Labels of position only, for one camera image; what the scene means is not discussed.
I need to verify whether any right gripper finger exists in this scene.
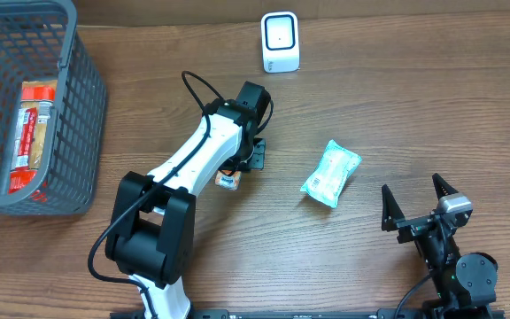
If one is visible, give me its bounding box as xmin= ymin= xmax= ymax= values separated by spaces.
xmin=382 ymin=184 xmax=406 ymax=231
xmin=432 ymin=173 xmax=458 ymax=200

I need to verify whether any orange tissue pack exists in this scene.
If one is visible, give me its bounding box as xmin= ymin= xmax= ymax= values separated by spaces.
xmin=214 ymin=170 xmax=242 ymax=191

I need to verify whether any teal wet wipes pack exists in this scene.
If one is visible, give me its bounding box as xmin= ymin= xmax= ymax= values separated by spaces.
xmin=300 ymin=140 xmax=362 ymax=208

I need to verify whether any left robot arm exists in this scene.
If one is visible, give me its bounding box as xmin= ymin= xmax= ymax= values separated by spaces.
xmin=104 ymin=82 xmax=273 ymax=318

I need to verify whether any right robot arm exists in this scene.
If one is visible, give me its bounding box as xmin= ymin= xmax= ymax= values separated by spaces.
xmin=382 ymin=174 xmax=505 ymax=319

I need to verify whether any white barcode scanner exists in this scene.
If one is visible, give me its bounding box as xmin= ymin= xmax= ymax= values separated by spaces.
xmin=260 ymin=12 xmax=300 ymax=74

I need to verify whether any red snack packet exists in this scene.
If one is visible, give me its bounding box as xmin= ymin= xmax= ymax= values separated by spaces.
xmin=8 ymin=97 xmax=39 ymax=193

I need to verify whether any grey plastic mesh basket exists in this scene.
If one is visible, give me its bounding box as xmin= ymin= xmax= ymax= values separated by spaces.
xmin=0 ymin=1 xmax=107 ymax=215

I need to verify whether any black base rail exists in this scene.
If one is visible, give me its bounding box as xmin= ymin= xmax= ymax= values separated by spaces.
xmin=109 ymin=308 xmax=506 ymax=319

